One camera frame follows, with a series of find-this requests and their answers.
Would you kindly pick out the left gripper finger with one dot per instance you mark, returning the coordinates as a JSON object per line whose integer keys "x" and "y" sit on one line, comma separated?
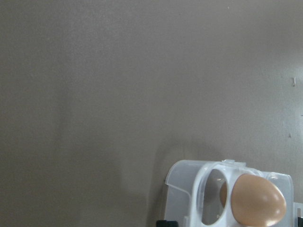
{"x": 166, "y": 223}

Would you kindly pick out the clear plastic egg box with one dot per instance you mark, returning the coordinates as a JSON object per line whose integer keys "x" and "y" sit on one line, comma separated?
{"x": 199, "y": 193}

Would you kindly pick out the brown egg near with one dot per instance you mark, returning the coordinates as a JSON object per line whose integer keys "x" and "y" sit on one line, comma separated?
{"x": 256, "y": 202}

